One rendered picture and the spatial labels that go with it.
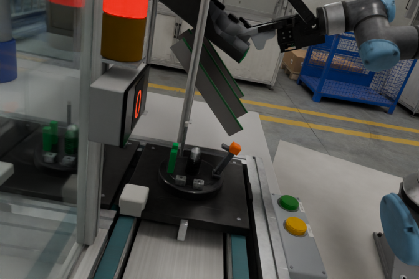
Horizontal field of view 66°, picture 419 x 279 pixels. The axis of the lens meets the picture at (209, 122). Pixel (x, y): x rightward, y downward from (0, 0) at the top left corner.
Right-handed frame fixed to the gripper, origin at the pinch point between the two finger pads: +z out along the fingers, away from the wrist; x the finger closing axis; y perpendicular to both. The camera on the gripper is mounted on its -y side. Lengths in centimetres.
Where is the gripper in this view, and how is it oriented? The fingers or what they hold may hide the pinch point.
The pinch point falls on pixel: (243, 30)
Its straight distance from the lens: 89.2
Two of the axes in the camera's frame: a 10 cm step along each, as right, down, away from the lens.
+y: 2.3, 9.1, 3.3
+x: 2.0, -3.8, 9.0
